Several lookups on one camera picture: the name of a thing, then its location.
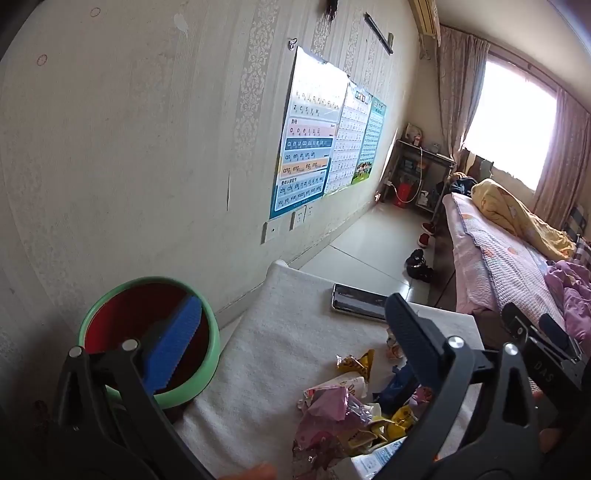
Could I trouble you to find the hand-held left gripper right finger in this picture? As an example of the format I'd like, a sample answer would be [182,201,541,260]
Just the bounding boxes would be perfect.
[385,293,542,480]

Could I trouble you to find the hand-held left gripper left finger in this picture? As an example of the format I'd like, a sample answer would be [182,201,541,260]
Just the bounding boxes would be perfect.
[46,295,218,480]

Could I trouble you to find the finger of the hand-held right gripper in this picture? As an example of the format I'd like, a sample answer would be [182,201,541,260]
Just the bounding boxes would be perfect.
[501,302,583,365]

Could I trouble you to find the brown paper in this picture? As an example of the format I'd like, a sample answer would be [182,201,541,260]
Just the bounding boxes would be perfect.
[386,328,407,360]

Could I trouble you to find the dark foil wrapper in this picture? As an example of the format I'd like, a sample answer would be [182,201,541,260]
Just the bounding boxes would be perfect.
[373,362,422,408]

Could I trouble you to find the yellow snack wrapper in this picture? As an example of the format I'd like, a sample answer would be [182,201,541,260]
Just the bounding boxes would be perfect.
[335,349,376,384]

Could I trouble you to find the red bin green rim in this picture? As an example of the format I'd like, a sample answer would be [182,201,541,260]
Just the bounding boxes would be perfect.
[78,276,221,409]

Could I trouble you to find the pink plastic wrapper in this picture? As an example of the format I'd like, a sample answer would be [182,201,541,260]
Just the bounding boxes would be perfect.
[294,387,372,452]

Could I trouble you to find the white blue milk carton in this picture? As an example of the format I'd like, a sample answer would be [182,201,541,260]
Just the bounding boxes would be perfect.
[351,436,410,479]

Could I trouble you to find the person's right hand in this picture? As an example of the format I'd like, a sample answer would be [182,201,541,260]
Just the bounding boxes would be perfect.
[531,387,563,445]

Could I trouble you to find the purple blanket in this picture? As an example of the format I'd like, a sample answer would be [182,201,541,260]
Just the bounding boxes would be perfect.
[544,260,591,343]

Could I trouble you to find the smartphone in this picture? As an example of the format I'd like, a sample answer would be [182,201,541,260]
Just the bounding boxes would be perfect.
[331,283,391,324]

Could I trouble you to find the black shoes pair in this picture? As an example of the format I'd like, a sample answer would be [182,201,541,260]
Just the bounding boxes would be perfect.
[405,249,434,282]

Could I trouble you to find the bed pink sheet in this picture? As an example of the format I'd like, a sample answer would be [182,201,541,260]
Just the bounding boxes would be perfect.
[442,191,591,326]

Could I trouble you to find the white table cloth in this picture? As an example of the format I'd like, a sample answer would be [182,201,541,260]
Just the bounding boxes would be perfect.
[173,260,485,480]

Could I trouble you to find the yellow quilt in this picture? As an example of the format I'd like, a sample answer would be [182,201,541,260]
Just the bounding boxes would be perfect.
[471,179,576,262]

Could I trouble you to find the dark blue clothes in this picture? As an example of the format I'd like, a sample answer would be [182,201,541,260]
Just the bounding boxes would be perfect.
[449,172,477,195]

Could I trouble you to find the patterned curtain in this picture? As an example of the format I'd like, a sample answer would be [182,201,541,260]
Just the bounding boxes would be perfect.
[436,25,490,172]
[531,88,591,228]

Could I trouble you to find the metal shelf rack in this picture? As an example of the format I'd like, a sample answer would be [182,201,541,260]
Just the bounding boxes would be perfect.
[383,122,456,216]

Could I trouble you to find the window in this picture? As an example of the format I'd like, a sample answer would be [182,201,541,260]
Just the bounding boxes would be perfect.
[462,46,559,191]

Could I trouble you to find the air conditioner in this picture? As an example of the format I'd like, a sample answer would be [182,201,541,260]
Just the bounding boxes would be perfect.
[410,0,440,37]

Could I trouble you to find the white cable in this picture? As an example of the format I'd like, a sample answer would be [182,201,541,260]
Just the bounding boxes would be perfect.
[388,147,433,204]

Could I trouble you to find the white chart wall poster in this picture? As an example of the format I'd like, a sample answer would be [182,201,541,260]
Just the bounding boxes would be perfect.
[323,80,372,197]

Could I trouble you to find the teal chart wall poster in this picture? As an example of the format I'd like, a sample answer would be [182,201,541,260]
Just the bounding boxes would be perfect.
[351,96,387,185]

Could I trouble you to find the blue striped wall poster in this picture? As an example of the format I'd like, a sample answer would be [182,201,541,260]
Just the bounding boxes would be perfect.
[269,46,350,220]

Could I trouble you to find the black wall bracket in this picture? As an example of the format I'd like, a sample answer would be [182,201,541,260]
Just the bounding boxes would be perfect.
[364,13,394,55]

